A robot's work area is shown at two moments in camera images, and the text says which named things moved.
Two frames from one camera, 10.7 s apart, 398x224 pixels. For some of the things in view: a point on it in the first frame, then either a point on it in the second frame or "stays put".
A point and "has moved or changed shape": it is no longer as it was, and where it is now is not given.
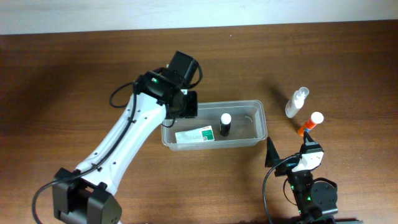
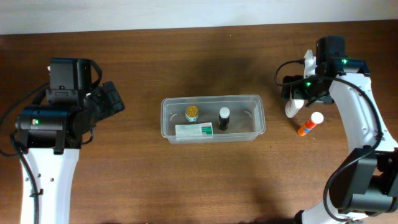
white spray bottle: [296, 101] stays put
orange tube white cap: [316, 118] stays put
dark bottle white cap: [225, 124] has moved or changed shape
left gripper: [193, 109] → [101, 97]
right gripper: [272, 155] → [297, 93]
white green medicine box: [201, 134] has moved or changed shape
